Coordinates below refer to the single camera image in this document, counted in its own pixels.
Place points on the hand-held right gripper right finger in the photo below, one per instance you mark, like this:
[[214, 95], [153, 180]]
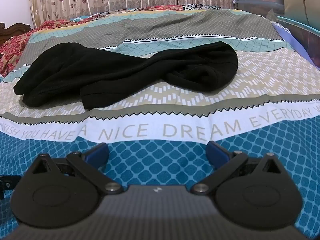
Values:
[[217, 153]]

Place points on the patterned teal grey bedsheet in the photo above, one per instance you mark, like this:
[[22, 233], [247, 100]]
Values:
[[175, 97]]

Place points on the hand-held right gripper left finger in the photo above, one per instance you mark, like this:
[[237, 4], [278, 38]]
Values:
[[98, 153]]

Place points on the carved wooden headboard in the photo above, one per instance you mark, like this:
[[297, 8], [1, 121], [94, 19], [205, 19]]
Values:
[[17, 27]]

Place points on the lavender bed sheet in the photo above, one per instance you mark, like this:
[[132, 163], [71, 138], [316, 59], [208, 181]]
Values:
[[282, 30]]

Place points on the beige cloth on box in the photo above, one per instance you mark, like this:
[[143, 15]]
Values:
[[300, 0]]

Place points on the black pants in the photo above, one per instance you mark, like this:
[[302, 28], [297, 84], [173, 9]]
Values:
[[125, 75]]

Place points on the black white patterned cloth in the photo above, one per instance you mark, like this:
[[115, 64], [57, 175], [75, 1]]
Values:
[[205, 7]]

